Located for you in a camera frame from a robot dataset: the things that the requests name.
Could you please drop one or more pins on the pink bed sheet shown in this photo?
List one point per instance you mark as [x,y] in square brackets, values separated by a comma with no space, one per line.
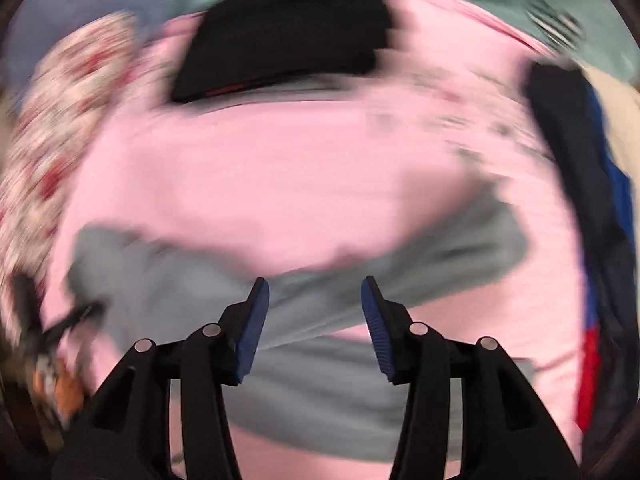
[300,170]

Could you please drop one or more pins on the black folded cloth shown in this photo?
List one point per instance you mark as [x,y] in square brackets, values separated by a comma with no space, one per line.
[285,35]

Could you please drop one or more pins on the floral printed cloth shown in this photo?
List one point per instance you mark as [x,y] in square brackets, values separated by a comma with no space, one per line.
[55,135]

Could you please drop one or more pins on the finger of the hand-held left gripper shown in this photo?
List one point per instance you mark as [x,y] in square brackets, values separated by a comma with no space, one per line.
[75,317]

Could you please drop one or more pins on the cream cloth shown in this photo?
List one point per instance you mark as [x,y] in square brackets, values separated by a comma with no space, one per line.
[620,110]

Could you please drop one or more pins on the grey pants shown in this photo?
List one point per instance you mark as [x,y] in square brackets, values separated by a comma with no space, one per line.
[310,390]

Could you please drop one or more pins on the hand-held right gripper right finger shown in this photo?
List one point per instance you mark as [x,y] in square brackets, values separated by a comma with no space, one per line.
[377,332]

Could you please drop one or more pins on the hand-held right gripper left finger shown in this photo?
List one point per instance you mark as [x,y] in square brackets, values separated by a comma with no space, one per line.
[252,327]

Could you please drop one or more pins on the dark navy garment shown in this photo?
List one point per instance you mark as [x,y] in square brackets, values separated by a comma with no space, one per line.
[565,135]

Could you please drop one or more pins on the black white striped item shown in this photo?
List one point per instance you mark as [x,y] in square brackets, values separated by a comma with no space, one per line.
[555,22]

